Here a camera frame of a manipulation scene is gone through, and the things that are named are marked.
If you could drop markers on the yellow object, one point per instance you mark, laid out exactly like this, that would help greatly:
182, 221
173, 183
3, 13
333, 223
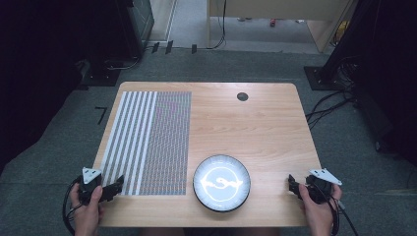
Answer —
342, 31

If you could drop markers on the grey round table grommet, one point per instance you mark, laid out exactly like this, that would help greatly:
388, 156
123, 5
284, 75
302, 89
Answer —
242, 96

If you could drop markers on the dark-rimmed white plate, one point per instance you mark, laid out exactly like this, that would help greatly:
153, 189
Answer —
221, 196

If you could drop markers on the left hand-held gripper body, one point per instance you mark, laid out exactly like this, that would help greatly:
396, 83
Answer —
89, 188

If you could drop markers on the small red object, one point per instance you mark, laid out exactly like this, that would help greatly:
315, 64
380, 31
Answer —
272, 22

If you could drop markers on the person's right hand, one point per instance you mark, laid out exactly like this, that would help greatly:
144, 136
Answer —
323, 218

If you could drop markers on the grey striped placemat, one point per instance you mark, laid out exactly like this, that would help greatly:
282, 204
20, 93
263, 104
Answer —
164, 144

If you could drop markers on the black flat stand base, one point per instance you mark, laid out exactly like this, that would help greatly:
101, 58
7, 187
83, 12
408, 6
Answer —
105, 78

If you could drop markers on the light wooden cabinet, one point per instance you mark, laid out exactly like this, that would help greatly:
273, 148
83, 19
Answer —
262, 8

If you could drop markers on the dark equipment cabinet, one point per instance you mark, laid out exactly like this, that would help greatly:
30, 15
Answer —
141, 19

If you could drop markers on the black curtain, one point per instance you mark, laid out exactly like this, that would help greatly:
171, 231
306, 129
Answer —
390, 65
39, 65

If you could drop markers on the black metal stand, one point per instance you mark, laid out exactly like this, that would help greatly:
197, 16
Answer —
324, 77

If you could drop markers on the person's left hand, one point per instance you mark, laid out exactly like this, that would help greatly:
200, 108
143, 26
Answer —
86, 216

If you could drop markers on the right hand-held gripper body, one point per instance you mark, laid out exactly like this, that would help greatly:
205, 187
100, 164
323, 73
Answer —
319, 190

